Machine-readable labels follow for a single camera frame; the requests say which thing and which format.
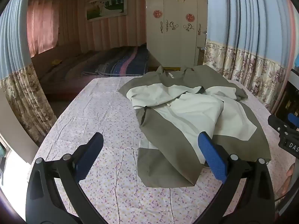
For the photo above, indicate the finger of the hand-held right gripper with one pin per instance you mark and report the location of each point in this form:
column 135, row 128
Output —
column 293, row 120

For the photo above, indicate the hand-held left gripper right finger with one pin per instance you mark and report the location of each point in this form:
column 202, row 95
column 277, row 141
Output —
column 211, row 156

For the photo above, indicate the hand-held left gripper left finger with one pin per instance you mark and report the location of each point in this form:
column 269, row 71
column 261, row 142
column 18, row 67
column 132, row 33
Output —
column 90, row 155

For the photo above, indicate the olive and white jacket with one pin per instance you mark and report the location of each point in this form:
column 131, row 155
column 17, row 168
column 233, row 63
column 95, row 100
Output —
column 177, row 112

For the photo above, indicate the person's right hand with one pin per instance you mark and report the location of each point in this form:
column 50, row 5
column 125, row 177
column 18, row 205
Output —
column 292, row 177

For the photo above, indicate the pink floral bed sheet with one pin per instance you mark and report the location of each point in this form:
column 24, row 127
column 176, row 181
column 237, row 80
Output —
column 98, row 112

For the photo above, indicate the grey white board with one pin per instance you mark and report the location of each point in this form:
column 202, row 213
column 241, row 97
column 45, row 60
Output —
column 16, row 126

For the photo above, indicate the dark pink bed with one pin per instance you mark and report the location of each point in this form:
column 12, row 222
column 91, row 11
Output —
column 70, row 70

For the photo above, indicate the blue pink striped blanket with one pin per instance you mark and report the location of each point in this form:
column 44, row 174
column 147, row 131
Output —
column 121, row 63

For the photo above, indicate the small yellow object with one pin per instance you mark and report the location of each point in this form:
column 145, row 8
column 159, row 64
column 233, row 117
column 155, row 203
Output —
column 56, row 62

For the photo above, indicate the blue floral curtain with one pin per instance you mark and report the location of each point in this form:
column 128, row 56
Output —
column 14, row 51
column 245, row 28

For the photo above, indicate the white wardrobe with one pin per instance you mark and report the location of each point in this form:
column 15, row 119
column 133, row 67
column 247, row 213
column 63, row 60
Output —
column 177, row 46

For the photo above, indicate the pink window curtain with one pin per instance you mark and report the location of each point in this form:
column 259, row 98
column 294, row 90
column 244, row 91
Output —
column 42, row 23

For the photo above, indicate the red round wardrobe sticker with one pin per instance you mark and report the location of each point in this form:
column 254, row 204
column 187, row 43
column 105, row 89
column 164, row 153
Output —
column 157, row 13
column 190, row 17

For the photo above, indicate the dark metal frame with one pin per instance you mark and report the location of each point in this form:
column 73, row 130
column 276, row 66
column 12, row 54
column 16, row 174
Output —
column 292, row 91

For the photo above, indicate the green wall poster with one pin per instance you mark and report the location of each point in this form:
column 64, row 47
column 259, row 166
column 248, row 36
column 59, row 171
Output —
column 105, row 7

